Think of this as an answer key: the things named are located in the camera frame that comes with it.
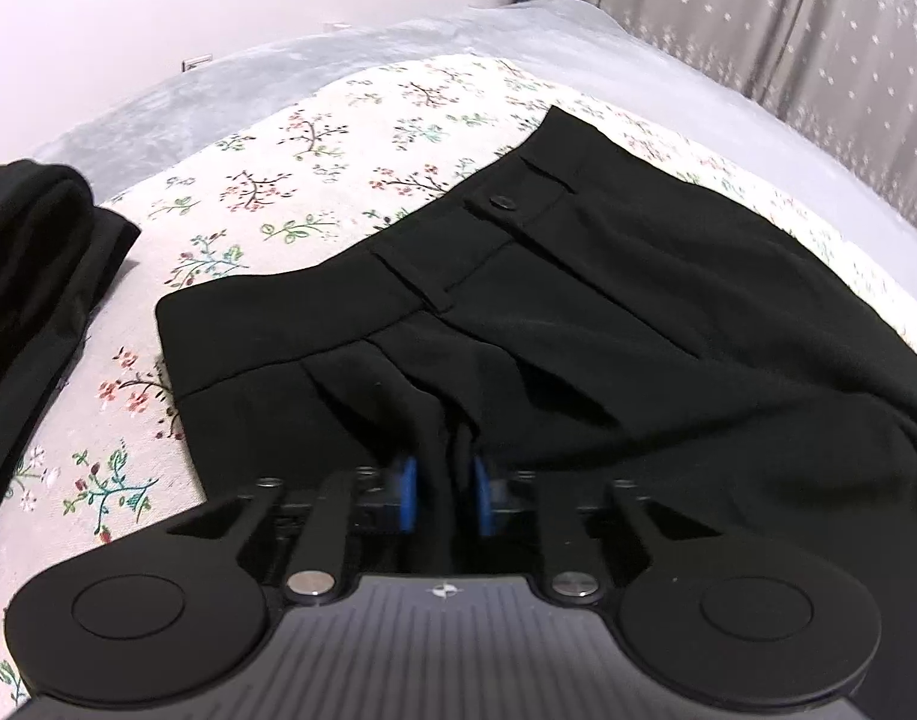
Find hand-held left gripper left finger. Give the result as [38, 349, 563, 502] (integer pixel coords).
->
[166, 456, 419, 605]

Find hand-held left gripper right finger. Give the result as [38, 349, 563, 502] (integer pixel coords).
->
[469, 452, 724, 607]

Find black pants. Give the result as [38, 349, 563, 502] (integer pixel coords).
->
[156, 105, 917, 661]

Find floral print bed sheet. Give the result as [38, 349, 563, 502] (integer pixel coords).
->
[0, 52, 917, 698]

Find folded black cloth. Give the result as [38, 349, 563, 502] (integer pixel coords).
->
[0, 159, 143, 511]

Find grey bed cover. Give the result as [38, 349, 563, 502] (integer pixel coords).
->
[34, 0, 917, 316]

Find grey star-patterned curtain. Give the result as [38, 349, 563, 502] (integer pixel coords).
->
[594, 0, 917, 233]

